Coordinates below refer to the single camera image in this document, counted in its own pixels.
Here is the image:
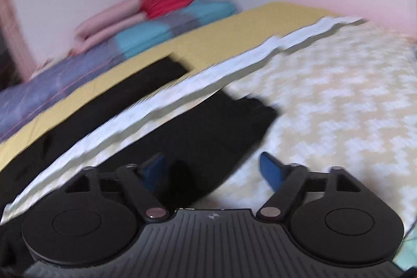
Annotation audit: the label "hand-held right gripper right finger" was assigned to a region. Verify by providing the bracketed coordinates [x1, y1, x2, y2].
[256, 152, 363, 224]

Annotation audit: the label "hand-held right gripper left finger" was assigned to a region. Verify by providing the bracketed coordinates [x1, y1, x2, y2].
[64, 152, 169, 223]

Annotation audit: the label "black pants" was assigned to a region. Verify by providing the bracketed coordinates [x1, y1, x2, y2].
[0, 57, 279, 278]

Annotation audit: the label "yellow patterned blanket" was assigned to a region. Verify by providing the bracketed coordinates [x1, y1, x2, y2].
[0, 1, 417, 265]

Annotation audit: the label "blue plaid quilt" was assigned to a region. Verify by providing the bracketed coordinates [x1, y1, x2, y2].
[0, 0, 237, 142]

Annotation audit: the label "teal checkered sheet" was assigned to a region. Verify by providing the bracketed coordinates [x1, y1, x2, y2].
[392, 226, 417, 273]

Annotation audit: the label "pink folded blanket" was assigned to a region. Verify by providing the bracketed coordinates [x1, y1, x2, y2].
[72, 0, 148, 54]

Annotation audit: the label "pink curtain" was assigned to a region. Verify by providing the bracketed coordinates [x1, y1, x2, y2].
[0, 0, 35, 85]

